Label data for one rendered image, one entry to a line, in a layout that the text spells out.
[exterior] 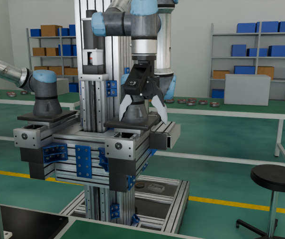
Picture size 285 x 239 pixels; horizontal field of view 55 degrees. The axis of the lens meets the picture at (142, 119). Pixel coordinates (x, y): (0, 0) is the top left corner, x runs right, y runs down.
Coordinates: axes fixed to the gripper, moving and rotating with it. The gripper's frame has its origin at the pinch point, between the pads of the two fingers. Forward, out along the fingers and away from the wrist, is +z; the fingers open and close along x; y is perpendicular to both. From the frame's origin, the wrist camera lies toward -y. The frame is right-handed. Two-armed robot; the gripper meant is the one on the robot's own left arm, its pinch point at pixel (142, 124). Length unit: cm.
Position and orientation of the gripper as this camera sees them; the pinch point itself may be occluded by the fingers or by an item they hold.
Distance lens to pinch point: 83.0
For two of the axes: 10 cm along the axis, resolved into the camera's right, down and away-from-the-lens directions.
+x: -9.6, -0.7, 2.8
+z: 0.0, 9.7, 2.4
